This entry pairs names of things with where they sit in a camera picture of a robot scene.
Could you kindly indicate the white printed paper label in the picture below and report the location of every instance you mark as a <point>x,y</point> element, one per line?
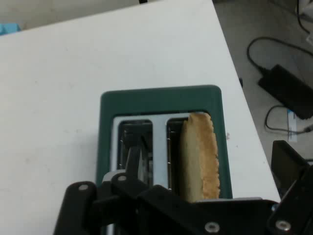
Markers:
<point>292,127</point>

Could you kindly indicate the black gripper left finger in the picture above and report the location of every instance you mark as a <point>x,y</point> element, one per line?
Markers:
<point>78,210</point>

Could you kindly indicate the dark green two-slot toaster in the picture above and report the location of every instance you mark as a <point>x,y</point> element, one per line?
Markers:
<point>159,100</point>

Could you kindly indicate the light cyan foam mat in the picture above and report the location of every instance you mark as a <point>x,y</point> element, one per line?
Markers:
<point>8,29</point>

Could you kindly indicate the black power adapter brick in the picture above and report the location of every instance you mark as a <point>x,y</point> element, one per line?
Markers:
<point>286,88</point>

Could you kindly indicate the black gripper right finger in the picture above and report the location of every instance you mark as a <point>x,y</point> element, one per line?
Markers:
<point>293,195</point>

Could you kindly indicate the toasted bread slice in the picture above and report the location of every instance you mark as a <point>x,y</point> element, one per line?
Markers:
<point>198,159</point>

